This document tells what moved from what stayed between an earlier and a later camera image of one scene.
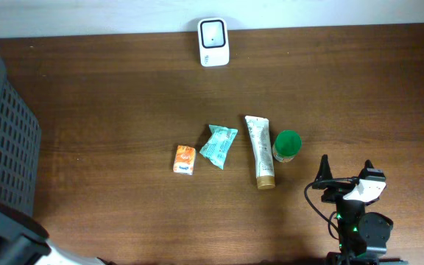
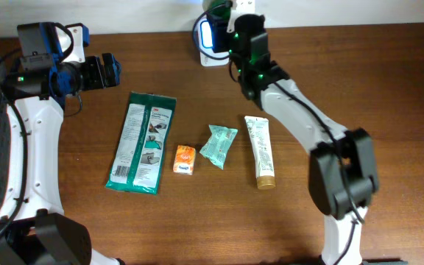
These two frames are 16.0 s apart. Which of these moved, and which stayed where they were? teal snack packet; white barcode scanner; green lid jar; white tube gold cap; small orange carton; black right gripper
Moved: black right gripper; green lid jar
Stayed: small orange carton; white barcode scanner; white tube gold cap; teal snack packet
